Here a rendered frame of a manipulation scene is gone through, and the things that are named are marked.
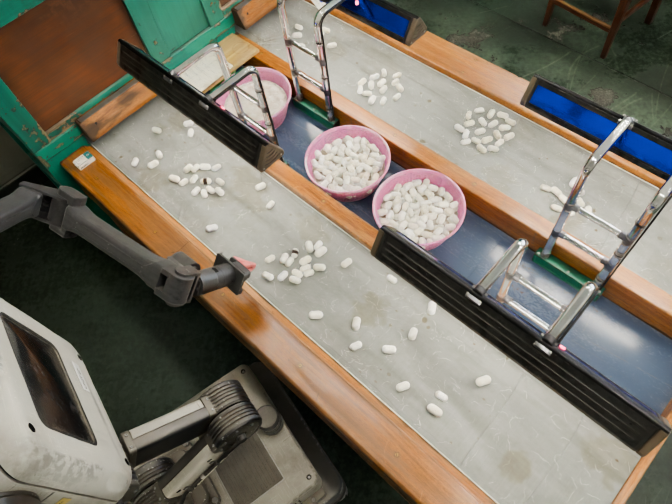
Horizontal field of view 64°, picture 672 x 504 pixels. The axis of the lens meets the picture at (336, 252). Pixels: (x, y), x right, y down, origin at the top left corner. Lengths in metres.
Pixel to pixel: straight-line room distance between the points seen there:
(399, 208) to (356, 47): 0.72
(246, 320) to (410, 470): 0.55
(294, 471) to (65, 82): 1.35
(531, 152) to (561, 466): 0.90
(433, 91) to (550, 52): 1.44
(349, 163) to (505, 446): 0.92
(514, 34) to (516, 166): 1.70
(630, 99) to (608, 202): 1.46
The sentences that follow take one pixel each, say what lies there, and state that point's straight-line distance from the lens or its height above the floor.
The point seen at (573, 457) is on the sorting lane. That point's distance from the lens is 1.39.
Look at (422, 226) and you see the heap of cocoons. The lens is 1.56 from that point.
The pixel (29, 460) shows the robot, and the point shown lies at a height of 1.42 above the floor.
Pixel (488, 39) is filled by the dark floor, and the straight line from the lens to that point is 3.29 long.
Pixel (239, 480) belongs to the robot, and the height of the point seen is 0.47.
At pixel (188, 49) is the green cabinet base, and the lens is 2.09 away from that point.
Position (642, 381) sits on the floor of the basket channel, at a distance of 1.57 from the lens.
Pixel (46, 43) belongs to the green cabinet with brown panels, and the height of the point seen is 1.10.
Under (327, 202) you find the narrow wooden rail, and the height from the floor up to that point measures 0.76.
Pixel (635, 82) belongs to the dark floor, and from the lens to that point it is 3.21.
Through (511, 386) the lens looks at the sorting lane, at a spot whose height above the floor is 0.74.
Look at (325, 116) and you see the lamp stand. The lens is 1.88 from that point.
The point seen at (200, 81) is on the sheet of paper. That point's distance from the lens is 2.02.
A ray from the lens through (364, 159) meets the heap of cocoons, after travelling 1.70.
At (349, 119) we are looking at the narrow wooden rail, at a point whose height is 0.75.
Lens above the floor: 2.06
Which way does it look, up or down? 60 degrees down
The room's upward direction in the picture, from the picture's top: 11 degrees counter-clockwise
